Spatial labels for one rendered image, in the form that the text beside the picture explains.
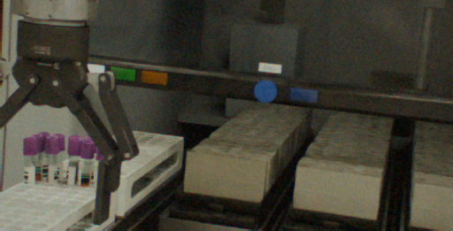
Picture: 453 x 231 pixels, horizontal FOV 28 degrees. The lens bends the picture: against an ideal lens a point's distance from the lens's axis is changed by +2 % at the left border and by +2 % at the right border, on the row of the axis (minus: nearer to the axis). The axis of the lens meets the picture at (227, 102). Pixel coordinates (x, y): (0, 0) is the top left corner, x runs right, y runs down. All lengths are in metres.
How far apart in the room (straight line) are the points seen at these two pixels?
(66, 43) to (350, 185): 0.45
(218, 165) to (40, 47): 0.37
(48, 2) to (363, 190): 0.50
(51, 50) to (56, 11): 0.04
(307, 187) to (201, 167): 0.15
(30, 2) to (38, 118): 0.38
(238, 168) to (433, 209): 0.26
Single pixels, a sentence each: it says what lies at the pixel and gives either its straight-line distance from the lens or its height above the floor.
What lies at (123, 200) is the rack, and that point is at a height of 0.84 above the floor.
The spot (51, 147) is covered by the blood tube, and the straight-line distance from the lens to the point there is 1.09.
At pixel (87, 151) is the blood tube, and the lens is 1.07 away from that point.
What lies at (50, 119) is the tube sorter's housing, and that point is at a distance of 1.31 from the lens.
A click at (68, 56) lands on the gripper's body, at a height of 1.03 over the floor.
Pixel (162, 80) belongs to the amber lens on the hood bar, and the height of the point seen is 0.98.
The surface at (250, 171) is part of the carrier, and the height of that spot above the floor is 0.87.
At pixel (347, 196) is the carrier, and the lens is 1.22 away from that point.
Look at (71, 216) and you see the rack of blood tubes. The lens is 0.98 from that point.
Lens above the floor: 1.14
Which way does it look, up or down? 9 degrees down
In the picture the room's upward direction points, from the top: 5 degrees clockwise
